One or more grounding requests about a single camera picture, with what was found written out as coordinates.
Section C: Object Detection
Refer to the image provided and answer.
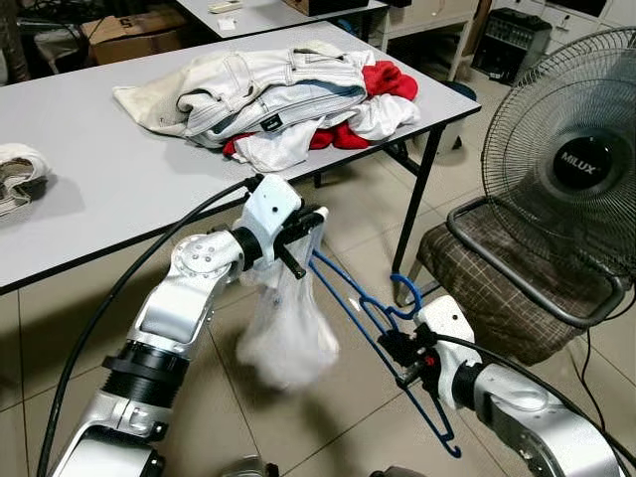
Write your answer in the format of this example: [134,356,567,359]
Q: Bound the blue plastic hanger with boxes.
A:
[308,248,463,458]

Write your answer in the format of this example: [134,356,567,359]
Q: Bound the white t-shirt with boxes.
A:
[237,224,341,391]

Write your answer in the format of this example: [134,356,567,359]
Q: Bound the white cloth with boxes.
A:
[234,117,329,173]
[343,94,421,140]

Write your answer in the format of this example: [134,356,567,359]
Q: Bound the brown plaid chair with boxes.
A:
[412,194,636,367]

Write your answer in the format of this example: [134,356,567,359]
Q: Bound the pale grey jeans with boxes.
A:
[177,48,371,138]

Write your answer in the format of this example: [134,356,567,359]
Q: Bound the beige trousers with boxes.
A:
[112,40,349,138]

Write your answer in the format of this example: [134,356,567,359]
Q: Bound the grey table black legs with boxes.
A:
[0,20,483,294]

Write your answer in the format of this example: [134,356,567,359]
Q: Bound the brown cardboard box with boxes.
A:
[81,8,190,66]

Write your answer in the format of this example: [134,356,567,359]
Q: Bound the black plastic crate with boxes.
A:
[472,8,553,85]

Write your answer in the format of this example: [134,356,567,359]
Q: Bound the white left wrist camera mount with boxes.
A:
[241,174,302,267]

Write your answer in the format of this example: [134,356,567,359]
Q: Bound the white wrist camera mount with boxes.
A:
[241,174,302,267]
[415,295,478,408]

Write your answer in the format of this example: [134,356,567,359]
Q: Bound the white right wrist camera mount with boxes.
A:
[415,295,478,408]

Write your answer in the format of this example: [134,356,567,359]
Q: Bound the black pedestal fan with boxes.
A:
[480,28,636,279]

